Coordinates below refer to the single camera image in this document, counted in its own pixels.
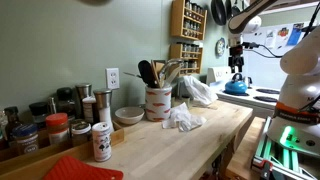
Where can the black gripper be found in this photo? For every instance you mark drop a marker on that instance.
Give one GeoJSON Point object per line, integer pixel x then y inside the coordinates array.
{"type": "Point", "coordinates": [236, 55]}

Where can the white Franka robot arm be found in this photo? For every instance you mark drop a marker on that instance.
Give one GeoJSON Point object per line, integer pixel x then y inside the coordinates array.
{"type": "Point", "coordinates": [300, 90]}

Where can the pale wooden spoon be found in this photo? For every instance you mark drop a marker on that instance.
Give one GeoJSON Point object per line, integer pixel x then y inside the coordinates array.
{"type": "Point", "coordinates": [173, 75]}

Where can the blue kettle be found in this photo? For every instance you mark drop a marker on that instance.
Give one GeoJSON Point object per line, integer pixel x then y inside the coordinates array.
{"type": "Point", "coordinates": [236, 86]}

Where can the white refrigerator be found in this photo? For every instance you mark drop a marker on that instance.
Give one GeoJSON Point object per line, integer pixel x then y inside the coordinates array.
{"type": "Point", "coordinates": [263, 70]}

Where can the white electric stove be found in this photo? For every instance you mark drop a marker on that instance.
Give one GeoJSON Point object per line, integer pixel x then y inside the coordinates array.
{"type": "Point", "coordinates": [233, 100]}

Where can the black stove burner coil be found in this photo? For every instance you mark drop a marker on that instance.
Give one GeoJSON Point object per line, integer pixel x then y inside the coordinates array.
{"type": "Point", "coordinates": [268, 91]}
{"type": "Point", "coordinates": [265, 99]}

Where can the white cloth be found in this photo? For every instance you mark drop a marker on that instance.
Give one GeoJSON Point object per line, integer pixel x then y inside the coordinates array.
{"type": "Point", "coordinates": [200, 90]}

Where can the white paper note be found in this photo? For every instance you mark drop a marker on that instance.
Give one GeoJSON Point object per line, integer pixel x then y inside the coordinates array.
{"type": "Point", "coordinates": [270, 40]}

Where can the black frying pan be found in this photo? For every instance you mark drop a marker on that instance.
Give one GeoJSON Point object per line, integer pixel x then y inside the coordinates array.
{"type": "Point", "coordinates": [228, 8]}
{"type": "Point", "coordinates": [236, 10]}
{"type": "Point", "coordinates": [218, 11]}

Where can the orange fridge magnet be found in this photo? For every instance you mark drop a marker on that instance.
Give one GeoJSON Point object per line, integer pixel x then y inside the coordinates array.
{"type": "Point", "coordinates": [283, 32]}

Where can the small glass jar dark lid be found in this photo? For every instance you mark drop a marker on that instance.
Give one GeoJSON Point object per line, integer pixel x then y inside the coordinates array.
{"type": "Point", "coordinates": [186, 101]}

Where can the wooden spice rack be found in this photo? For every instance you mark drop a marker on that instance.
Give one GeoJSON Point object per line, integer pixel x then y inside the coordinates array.
{"type": "Point", "coordinates": [176, 20]}
{"type": "Point", "coordinates": [174, 55]}

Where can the blue paper sheet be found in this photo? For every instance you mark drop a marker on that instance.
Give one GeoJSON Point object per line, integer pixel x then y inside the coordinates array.
{"type": "Point", "coordinates": [294, 35]}

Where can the metal whisk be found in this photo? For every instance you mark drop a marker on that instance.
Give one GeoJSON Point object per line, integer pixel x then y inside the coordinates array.
{"type": "Point", "coordinates": [168, 62]}

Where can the crumpled white paper towel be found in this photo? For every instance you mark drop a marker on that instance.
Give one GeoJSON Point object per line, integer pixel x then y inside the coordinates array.
{"type": "Point", "coordinates": [183, 118]}

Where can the white range hood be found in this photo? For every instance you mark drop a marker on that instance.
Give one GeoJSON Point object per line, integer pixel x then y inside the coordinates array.
{"type": "Point", "coordinates": [293, 4]}

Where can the white crock with orange fish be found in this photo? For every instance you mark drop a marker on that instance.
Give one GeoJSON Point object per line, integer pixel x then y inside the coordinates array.
{"type": "Point", "coordinates": [158, 103]}

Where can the white ceramic bowl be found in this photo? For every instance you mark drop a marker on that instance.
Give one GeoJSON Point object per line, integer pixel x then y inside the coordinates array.
{"type": "Point", "coordinates": [129, 115]}

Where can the steel and clear grinder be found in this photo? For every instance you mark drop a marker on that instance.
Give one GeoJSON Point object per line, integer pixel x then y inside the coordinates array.
{"type": "Point", "coordinates": [104, 103]}

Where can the white cap spice bottle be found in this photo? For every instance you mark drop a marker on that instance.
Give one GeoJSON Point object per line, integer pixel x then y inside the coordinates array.
{"type": "Point", "coordinates": [89, 108]}

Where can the white shaker black print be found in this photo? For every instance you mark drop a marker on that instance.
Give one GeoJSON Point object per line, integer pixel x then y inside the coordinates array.
{"type": "Point", "coordinates": [101, 143]}

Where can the steel pepper grinder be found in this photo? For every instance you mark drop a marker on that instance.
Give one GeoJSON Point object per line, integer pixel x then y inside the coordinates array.
{"type": "Point", "coordinates": [83, 90]}

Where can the white lid glass jar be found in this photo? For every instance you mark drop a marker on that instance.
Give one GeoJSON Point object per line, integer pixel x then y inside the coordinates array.
{"type": "Point", "coordinates": [81, 133]}

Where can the black lid glass jar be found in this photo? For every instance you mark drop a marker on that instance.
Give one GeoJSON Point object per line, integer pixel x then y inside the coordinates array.
{"type": "Point", "coordinates": [65, 100]}
{"type": "Point", "coordinates": [39, 111]}

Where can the slim steel cap bottle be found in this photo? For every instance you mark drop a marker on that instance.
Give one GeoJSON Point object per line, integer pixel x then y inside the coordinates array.
{"type": "Point", "coordinates": [52, 105]}

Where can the red lid spice jar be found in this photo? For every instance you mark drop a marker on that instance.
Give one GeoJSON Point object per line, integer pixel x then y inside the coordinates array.
{"type": "Point", "coordinates": [57, 128]}

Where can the red silicone mat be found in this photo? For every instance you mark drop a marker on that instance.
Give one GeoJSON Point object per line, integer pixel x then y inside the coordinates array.
{"type": "Point", "coordinates": [76, 170]}

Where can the wooden spice tray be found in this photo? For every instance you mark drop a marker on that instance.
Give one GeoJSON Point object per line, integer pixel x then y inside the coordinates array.
{"type": "Point", "coordinates": [40, 160]}

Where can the blue lid spice jar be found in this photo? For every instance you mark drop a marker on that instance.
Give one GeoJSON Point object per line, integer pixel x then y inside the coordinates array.
{"type": "Point", "coordinates": [26, 140]}

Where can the dark glass bottle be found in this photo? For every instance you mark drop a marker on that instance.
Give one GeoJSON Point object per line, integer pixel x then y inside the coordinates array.
{"type": "Point", "coordinates": [12, 120]}

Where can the decorative round wall plate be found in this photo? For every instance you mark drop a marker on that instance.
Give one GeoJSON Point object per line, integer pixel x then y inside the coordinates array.
{"type": "Point", "coordinates": [220, 46]}

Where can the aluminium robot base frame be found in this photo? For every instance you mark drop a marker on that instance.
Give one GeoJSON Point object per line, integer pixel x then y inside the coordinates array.
{"type": "Point", "coordinates": [266, 156]}

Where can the white wall outlet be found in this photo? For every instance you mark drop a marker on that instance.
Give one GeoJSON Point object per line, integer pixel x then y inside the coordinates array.
{"type": "Point", "coordinates": [112, 78]}

